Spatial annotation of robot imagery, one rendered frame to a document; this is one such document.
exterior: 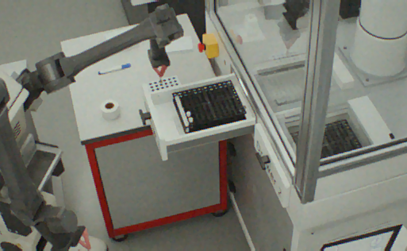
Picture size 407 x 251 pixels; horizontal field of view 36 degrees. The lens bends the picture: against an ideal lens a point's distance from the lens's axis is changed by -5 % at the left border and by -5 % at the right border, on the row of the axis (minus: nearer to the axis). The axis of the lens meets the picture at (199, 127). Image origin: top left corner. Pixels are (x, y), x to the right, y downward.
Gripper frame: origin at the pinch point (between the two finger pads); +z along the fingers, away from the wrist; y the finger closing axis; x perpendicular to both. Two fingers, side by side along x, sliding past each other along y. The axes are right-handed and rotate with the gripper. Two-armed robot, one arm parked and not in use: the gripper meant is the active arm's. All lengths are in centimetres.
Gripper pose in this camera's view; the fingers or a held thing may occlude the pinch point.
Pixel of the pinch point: (160, 74)
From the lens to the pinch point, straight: 251.6
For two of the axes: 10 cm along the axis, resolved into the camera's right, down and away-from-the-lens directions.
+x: -9.5, 2.5, -1.8
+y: -3.0, -6.8, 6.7
